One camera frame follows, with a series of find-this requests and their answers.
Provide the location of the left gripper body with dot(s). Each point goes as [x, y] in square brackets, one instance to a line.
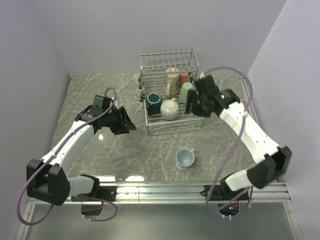
[116, 121]

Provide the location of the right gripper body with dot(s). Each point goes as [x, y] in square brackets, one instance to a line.
[198, 107]

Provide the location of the light green cup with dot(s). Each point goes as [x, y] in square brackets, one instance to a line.
[183, 95]

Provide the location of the pink mug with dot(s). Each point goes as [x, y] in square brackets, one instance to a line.
[183, 78]

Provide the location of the beige speckled mug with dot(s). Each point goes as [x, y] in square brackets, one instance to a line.
[169, 109]

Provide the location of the cream tall mug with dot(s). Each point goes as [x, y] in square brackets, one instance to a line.
[171, 82]

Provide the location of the dark green mug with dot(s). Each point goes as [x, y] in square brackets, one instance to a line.
[153, 104]

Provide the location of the light blue mug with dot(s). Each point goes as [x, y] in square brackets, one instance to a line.
[185, 158]

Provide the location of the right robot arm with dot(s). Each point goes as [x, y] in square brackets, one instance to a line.
[271, 160]

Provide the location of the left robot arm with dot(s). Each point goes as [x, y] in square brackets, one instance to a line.
[46, 178]

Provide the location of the metal dish rack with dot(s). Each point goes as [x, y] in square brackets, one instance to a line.
[160, 72]

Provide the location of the aluminium rail frame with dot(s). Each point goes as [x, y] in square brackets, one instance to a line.
[155, 199]

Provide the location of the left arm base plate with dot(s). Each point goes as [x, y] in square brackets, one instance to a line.
[92, 205]

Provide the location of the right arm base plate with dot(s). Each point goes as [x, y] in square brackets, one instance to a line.
[233, 209]

